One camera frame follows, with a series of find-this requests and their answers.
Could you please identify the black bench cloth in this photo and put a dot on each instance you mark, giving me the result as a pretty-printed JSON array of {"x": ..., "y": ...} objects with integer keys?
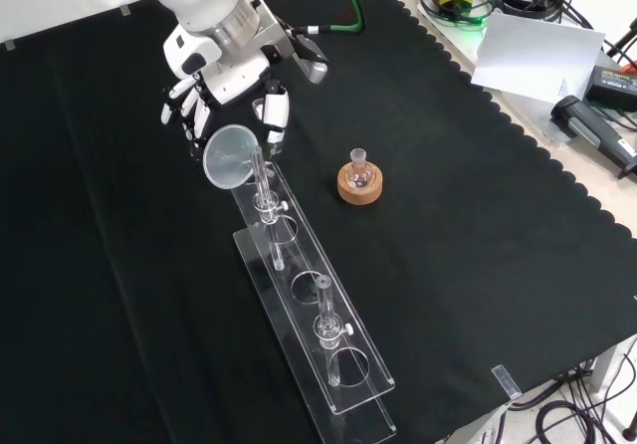
[{"x": 473, "y": 265}]

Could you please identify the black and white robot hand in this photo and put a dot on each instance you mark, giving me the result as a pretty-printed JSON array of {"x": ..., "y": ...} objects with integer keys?
[{"x": 234, "y": 78}]

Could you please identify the grey cloth clip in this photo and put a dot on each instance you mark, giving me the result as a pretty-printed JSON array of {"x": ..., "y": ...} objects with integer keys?
[
  {"x": 126, "y": 10},
  {"x": 9, "y": 45},
  {"x": 506, "y": 381}
]

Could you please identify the black power adapter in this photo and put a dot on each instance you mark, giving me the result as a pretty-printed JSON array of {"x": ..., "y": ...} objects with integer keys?
[{"x": 614, "y": 83}]

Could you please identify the black tripod leg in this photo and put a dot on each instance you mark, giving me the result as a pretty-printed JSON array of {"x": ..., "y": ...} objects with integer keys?
[{"x": 624, "y": 46}]

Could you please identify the clear acrylic funnel stand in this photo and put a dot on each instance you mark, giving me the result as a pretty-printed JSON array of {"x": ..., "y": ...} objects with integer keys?
[{"x": 326, "y": 327}]

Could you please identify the grey table leg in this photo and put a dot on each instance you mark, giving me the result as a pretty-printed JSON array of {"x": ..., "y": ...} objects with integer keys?
[{"x": 609, "y": 369}]

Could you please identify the white paper sheet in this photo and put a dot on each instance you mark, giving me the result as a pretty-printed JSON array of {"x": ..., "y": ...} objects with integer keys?
[{"x": 537, "y": 51}]

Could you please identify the small round-bottom glass flask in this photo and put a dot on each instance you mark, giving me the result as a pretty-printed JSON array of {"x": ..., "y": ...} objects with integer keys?
[{"x": 359, "y": 175}]

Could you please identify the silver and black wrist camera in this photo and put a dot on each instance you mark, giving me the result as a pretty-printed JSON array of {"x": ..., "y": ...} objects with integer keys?
[{"x": 311, "y": 66}]

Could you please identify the black handheld device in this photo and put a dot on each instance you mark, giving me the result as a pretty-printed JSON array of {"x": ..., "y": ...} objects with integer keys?
[{"x": 582, "y": 115}]

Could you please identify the translucent plastic funnel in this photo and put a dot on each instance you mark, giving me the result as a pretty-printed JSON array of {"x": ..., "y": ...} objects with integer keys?
[{"x": 224, "y": 157}]

